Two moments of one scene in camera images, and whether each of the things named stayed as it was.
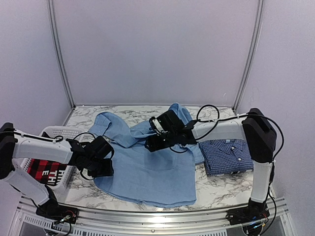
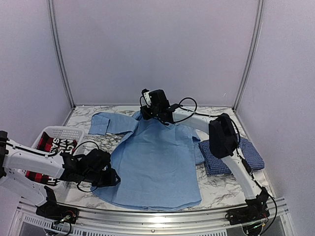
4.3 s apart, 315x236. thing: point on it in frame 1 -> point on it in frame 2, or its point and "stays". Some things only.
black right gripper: [154, 144] -> [145, 115]
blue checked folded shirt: [226, 156] stays
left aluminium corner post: [58, 54] stays
